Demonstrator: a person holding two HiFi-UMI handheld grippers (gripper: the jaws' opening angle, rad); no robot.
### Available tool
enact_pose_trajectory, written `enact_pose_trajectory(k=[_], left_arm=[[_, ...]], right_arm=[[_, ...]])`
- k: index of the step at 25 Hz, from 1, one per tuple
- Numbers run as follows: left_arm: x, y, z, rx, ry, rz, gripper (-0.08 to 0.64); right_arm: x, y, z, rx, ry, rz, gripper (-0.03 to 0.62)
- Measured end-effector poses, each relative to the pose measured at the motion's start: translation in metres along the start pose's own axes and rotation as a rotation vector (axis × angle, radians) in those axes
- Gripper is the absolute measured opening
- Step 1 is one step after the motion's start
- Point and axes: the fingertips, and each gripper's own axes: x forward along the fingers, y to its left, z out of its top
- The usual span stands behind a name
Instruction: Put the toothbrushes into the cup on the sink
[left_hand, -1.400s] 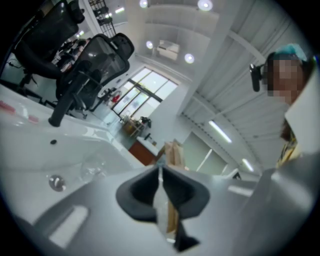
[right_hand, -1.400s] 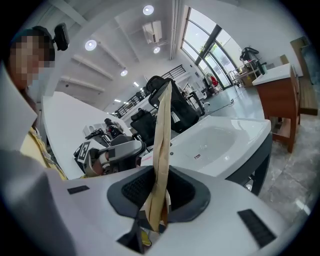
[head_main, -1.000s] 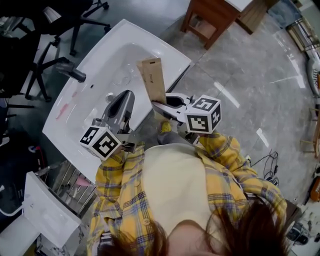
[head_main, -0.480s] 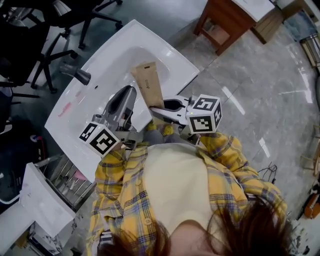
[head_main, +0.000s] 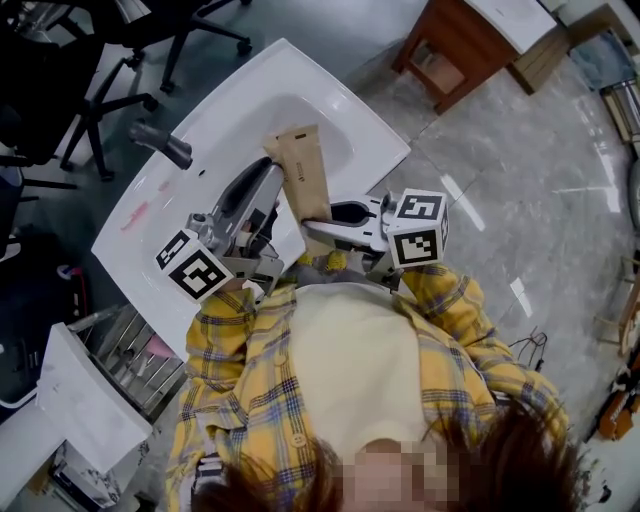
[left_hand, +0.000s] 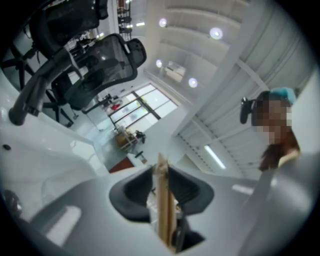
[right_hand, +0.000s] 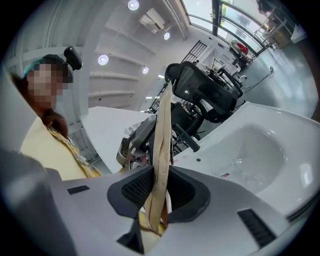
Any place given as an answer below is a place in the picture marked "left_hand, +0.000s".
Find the long ceiling strip light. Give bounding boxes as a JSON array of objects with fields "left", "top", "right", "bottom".
[{"left": 203, "top": 144, "right": 227, "bottom": 170}]

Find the person's head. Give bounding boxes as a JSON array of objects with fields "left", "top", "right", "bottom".
[{"left": 254, "top": 97, "right": 294, "bottom": 147}]

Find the teal hair accessory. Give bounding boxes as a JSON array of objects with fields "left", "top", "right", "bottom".
[{"left": 270, "top": 86, "right": 298, "bottom": 104}]

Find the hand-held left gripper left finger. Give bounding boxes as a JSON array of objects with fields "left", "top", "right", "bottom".
[{"left": 28, "top": 166, "right": 173, "bottom": 256}]

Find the white air conditioner unit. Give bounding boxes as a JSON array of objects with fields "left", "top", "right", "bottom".
[{"left": 165, "top": 60, "right": 186, "bottom": 83}]

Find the wooden shelf rack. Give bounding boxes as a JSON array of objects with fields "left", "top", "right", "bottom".
[{"left": 114, "top": 126, "right": 146, "bottom": 151}]

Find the black mesh office chair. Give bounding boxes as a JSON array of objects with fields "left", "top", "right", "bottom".
[
  {"left": 51, "top": 33, "right": 148, "bottom": 128},
  {"left": 0, "top": 0, "right": 110, "bottom": 126}
]

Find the large glass window wall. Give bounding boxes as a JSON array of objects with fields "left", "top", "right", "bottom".
[{"left": 109, "top": 83, "right": 179, "bottom": 131}]

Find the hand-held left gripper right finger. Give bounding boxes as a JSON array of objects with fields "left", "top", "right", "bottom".
[{"left": 168, "top": 166, "right": 259, "bottom": 256}]

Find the black head-mounted camera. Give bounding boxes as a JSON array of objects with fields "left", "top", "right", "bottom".
[{"left": 239, "top": 96, "right": 258, "bottom": 125}]

